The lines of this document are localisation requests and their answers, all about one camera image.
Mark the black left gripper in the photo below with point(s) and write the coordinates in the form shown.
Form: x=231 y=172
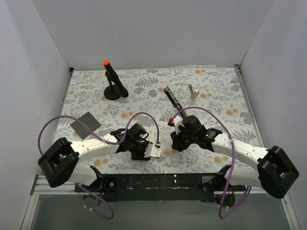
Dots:
x=138 y=155

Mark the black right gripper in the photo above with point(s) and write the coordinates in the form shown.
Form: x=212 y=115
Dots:
x=179 y=143

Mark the black stapler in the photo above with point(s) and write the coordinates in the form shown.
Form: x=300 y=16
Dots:
x=172 y=99

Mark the beige stapler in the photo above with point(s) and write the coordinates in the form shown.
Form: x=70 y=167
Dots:
x=193 y=94

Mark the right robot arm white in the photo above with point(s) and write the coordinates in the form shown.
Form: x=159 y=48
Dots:
x=269 y=169

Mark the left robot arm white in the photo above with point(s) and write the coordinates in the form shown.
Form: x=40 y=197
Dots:
x=64 y=161

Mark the grey perforated plate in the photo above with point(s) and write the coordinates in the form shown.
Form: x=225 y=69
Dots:
x=90 y=121

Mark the floral patterned table mat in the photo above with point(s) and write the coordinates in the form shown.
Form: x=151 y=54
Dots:
x=220 y=104

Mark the black microphone on stand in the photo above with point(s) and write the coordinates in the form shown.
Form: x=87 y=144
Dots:
x=115 y=90

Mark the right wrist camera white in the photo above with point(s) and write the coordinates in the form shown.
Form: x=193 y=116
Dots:
x=176 y=123

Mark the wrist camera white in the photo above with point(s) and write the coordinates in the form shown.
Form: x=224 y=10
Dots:
x=176 y=123
x=153 y=150

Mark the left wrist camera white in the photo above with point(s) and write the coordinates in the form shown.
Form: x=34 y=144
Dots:
x=153 y=150

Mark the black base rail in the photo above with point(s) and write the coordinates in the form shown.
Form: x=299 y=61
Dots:
x=156 y=187

